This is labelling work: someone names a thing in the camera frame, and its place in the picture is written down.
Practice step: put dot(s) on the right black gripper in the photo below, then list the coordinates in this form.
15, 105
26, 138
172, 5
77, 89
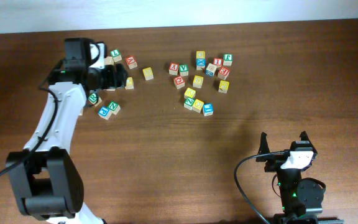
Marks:
275, 162

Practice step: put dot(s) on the green R letter block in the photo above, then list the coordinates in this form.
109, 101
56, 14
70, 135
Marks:
94, 99

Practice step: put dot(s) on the yellow S block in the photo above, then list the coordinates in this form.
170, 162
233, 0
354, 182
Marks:
198, 81

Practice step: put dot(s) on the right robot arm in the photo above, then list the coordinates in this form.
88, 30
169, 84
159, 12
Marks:
301, 198

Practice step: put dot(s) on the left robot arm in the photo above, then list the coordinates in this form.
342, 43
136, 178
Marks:
44, 180

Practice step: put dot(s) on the plain wooden block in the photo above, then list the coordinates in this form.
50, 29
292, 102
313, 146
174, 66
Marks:
108, 61

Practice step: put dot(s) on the green L letter block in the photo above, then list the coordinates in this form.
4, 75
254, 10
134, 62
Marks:
116, 55

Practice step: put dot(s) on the red A letter block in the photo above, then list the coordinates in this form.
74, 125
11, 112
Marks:
131, 62

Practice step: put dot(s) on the yellow block left cluster right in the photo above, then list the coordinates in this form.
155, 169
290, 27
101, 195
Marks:
129, 83

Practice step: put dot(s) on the blue P letter block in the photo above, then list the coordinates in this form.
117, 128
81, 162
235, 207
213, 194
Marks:
105, 112

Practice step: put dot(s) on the green N letter block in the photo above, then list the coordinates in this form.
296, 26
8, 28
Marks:
114, 107

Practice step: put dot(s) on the yellow lone block centre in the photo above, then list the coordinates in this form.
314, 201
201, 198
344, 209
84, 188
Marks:
148, 73

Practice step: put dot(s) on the yellow block far right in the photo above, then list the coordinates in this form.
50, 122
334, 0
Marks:
223, 86

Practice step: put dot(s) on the blue 1 number block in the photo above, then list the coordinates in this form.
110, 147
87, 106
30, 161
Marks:
208, 109

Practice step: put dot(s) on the red E letter block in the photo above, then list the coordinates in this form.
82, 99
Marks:
223, 73

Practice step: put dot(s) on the yellow block beside Z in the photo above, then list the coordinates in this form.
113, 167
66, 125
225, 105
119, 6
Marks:
197, 106

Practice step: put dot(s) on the red Y letter block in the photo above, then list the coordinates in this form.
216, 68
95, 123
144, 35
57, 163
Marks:
173, 69

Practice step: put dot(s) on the green J letter block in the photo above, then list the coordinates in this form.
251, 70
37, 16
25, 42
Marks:
227, 59

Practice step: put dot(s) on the blue edged wooden block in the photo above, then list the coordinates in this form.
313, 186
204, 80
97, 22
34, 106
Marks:
210, 70

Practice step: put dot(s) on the green Z letter block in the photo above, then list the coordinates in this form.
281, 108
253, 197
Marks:
188, 104

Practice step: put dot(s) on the red I letter block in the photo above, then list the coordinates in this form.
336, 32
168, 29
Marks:
218, 62

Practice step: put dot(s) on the red Q letter block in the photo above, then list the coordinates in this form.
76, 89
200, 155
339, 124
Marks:
179, 82

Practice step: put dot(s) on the green V letter block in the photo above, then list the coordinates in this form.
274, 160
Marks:
184, 70

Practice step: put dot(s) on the blue X letter block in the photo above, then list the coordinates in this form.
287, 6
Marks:
200, 63

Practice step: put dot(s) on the yellow block top right cluster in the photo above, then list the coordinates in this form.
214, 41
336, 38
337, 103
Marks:
200, 55

